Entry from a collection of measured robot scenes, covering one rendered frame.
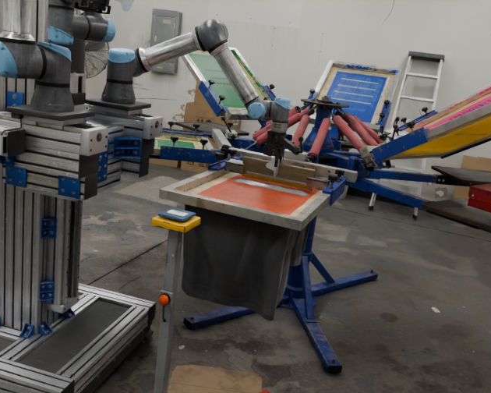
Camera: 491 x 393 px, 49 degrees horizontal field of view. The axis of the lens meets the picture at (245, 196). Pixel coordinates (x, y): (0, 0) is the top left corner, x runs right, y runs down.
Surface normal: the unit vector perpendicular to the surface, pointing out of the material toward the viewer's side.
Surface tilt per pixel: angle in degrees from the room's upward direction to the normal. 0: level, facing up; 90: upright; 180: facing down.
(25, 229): 90
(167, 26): 90
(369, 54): 90
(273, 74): 90
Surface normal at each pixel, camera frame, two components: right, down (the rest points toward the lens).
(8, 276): -0.27, 0.22
